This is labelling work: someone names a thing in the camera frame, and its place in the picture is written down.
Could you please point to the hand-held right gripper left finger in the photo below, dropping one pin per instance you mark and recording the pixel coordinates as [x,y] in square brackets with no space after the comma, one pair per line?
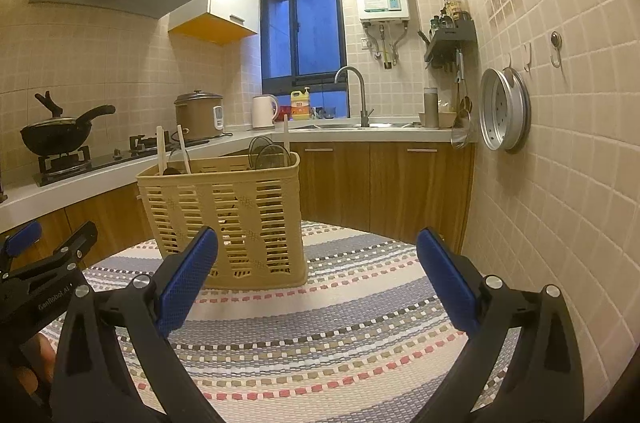
[185,283]

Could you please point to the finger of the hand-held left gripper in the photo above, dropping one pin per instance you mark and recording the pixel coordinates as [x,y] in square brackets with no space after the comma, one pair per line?
[22,238]
[75,245]

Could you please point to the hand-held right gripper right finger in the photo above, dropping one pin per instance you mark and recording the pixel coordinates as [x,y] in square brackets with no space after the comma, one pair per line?
[445,283]

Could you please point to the beige plastic basket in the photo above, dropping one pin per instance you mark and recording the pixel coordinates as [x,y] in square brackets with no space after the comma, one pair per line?
[200,193]

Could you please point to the wooden chopstick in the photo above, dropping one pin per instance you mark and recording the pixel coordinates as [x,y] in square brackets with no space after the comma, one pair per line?
[161,148]
[287,133]
[183,148]

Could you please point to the clear plastic spoon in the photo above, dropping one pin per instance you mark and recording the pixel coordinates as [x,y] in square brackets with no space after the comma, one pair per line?
[277,155]
[257,148]

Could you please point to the person's left hand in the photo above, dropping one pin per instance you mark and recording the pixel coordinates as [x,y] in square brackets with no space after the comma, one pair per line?
[42,358]

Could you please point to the black gas stove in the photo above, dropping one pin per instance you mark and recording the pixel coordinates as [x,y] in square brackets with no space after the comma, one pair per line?
[110,158]

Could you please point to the black wok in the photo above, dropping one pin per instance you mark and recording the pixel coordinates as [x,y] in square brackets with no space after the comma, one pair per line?
[55,135]

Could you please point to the striped woven mat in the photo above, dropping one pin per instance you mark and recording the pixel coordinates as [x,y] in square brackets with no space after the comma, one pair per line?
[325,328]

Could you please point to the brown rice cooker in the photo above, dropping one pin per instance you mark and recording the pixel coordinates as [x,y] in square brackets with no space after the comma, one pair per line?
[197,115]

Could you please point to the tall metal canister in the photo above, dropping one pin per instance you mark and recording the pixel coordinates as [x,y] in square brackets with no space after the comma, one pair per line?
[431,108]

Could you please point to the round metal steamer plate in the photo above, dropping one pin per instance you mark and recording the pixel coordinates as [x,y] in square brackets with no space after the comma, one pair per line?
[502,108]

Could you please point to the white electric kettle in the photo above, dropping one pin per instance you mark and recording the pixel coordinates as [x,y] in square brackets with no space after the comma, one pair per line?
[262,113]

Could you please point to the metal faucet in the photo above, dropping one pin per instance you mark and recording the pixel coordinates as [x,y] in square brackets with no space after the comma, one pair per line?
[361,98]

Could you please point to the yellow detergent bottle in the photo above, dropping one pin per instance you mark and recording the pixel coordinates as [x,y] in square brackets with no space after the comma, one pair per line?
[300,105]

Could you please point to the row of condiment bottles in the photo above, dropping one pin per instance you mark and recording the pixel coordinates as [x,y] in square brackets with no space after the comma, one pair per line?
[452,8]

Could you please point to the dark window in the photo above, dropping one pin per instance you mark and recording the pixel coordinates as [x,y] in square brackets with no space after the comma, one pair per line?
[305,28]

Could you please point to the grey wall spice rack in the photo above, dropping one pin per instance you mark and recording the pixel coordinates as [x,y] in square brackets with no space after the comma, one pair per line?
[450,40]

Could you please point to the metal wall hook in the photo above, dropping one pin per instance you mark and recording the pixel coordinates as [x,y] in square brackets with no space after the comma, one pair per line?
[556,40]

